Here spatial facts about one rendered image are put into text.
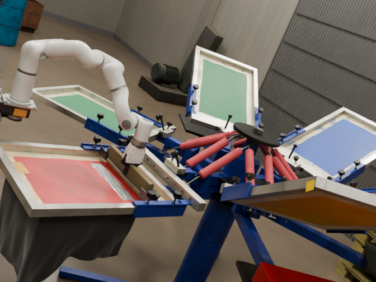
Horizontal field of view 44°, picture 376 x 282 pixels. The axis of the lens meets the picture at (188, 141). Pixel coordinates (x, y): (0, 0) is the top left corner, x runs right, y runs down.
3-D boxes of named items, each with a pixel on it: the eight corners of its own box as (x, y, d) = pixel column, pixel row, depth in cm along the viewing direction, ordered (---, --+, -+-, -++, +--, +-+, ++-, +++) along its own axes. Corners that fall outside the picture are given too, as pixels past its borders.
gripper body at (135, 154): (143, 140, 235) (136, 159, 238) (126, 138, 228) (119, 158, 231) (151, 146, 230) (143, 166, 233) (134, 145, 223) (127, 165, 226)
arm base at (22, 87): (4, 91, 236) (11, 62, 231) (28, 96, 243) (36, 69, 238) (7, 102, 223) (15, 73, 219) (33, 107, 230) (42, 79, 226)
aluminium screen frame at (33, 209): (29, 217, 175) (32, 208, 174) (-14, 146, 215) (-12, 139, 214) (182, 212, 228) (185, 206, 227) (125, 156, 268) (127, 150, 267)
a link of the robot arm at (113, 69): (76, 54, 218) (87, 52, 232) (93, 96, 222) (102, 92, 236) (107, 42, 214) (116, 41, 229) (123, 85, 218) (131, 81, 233)
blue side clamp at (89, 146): (81, 158, 245) (85, 146, 243) (77, 154, 248) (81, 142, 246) (127, 161, 265) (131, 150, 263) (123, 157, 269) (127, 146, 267)
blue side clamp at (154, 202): (133, 217, 207) (138, 205, 205) (127, 211, 211) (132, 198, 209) (182, 216, 228) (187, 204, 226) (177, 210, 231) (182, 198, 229)
